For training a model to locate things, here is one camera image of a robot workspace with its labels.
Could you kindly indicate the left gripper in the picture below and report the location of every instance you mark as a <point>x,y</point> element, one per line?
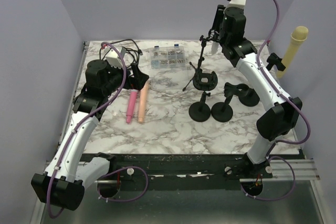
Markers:
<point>140,78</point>

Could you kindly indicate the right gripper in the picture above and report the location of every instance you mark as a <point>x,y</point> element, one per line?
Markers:
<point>219,16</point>

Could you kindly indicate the pink microphone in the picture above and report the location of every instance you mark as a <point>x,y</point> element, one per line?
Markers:
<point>131,105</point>

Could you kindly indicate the white microphone grey head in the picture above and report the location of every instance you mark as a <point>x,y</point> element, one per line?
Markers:
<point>214,48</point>

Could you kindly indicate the shock mount desk stand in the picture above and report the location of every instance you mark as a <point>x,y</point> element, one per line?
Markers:
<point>199,111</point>

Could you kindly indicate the clip desk stand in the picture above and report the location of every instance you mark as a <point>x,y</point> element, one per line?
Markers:
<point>222,111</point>

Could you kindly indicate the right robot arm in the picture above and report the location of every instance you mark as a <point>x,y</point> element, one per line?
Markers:
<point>282,111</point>

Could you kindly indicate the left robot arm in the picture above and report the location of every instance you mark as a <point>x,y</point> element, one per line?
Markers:
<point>63,183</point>

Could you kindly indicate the peach microphone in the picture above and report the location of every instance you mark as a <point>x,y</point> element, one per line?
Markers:
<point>142,103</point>

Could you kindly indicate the yellow microphone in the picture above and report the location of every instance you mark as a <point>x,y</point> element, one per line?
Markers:
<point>298,36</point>

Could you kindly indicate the clear screw organiser box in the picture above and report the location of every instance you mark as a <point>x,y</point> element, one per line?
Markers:
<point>167,57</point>

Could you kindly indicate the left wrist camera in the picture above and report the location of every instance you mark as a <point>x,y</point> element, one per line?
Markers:
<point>112,57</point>

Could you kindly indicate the tall shock mount stand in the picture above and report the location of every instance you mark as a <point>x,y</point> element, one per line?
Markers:
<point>202,56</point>

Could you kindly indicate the aluminium frame rail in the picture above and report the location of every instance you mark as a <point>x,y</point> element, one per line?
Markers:
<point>304,169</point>

